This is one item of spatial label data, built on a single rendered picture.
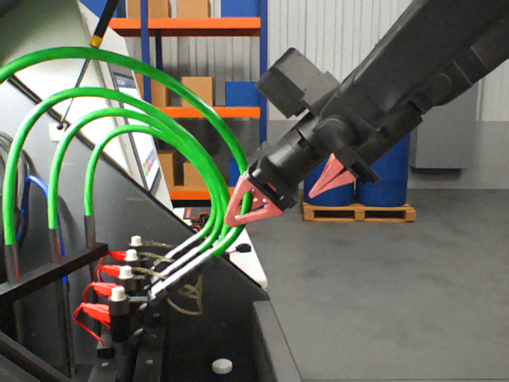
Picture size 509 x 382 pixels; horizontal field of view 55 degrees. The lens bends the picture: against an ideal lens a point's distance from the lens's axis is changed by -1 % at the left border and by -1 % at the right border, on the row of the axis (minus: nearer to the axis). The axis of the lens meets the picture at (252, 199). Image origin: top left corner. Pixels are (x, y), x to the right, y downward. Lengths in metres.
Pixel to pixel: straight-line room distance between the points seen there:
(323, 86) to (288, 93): 0.04
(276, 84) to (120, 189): 0.48
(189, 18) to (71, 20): 4.90
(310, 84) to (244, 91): 5.37
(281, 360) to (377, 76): 0.51
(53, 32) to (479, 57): 0.72
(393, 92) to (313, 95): 0.12
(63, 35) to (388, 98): 0.69
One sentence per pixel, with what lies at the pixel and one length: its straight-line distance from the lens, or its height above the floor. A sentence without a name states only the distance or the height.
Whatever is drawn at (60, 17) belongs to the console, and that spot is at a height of 1.51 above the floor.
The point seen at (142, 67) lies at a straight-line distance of 0.62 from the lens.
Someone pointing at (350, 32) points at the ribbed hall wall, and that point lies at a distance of 7.27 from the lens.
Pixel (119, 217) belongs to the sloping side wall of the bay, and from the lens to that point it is 0.97.
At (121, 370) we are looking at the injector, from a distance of 0.73.
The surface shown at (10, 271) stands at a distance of 0.78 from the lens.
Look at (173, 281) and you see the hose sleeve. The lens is 0.66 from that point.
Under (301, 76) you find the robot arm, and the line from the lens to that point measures 0.56.
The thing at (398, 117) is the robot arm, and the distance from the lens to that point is 0.75.
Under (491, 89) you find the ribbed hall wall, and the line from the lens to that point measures 7.86.
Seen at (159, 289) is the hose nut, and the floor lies 1.11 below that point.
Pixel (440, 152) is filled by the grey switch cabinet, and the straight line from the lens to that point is 7.31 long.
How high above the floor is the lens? 1.37
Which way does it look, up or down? 12 degrees down
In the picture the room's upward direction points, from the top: straight up
